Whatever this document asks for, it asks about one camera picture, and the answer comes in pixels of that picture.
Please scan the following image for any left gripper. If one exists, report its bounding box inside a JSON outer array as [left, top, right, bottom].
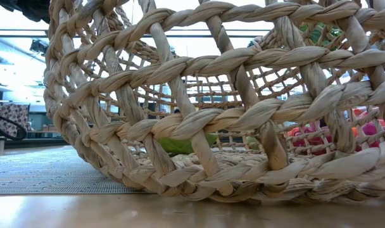
[[0, 0, 51, 23]]

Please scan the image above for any woven seagrass basket with handles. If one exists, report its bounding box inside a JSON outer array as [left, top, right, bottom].
[[43, 0, 385, 205]]

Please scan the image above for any green cucumber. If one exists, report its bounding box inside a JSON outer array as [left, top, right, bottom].
[[156, 132, 219, 156]]

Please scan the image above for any purple grape bunch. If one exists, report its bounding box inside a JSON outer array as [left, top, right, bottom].
[[289, 125, 383, 156]]

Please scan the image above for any patterned brown bag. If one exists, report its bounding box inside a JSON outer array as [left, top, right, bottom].
[[0, 103, 30, 137]]

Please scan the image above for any grey woven placemat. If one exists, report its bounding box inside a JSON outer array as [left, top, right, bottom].
[[0, 145, 155, 194]]

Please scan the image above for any green plant in black pot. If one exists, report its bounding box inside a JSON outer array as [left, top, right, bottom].
[[298, 22, 344, 51]]

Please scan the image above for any black looped cable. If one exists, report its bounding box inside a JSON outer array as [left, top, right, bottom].
[[0, 100, 28, 141]]

